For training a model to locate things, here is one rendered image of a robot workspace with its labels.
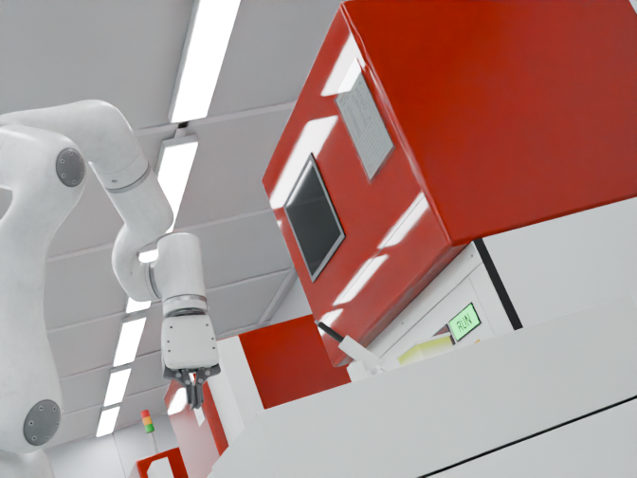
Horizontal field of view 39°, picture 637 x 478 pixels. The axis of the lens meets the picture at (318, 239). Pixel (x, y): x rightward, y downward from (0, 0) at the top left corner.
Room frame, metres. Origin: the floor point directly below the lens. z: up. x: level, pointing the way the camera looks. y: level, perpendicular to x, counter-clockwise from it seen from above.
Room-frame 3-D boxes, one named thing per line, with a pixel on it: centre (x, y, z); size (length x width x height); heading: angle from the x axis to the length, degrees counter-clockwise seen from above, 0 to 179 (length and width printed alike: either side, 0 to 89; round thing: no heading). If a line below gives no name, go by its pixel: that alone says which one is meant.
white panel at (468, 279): (2.11, -0.12, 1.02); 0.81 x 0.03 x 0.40; 24
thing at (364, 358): (1.57, 0.01, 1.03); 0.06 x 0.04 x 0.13; 114
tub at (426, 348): (1.53, -0.10, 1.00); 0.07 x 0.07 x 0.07; 32
